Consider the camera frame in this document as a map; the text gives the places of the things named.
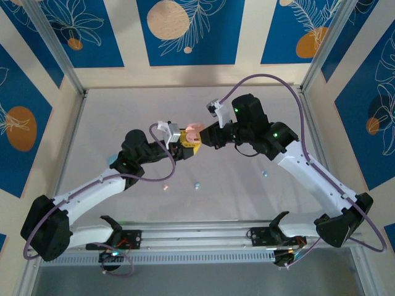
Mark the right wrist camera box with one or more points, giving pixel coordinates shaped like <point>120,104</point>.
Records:
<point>220,112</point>

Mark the black controller board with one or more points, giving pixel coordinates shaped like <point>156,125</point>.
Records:
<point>111,256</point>
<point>285,259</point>

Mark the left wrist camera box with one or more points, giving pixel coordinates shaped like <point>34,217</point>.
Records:
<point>173,133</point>

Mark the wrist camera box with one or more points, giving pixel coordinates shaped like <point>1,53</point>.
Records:
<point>220,112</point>
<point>173,133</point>

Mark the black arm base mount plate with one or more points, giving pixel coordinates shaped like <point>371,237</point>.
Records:
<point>259,235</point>
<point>132,239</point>

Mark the pink earbud charging case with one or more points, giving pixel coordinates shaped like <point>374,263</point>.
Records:
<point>195,129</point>

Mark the aluminium frame post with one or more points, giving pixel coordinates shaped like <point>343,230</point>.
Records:
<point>53,40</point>
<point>331,46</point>

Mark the aluminium frame leg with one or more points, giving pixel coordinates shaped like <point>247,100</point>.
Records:
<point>26,277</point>
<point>365,274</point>

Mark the aluminium table side rail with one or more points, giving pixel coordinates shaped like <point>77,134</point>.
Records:
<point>308,117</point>
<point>71,138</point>

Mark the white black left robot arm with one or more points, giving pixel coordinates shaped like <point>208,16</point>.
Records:
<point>92,188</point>

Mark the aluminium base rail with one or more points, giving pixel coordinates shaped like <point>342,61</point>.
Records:
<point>197,237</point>

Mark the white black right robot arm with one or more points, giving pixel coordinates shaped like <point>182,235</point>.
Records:
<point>308,175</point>

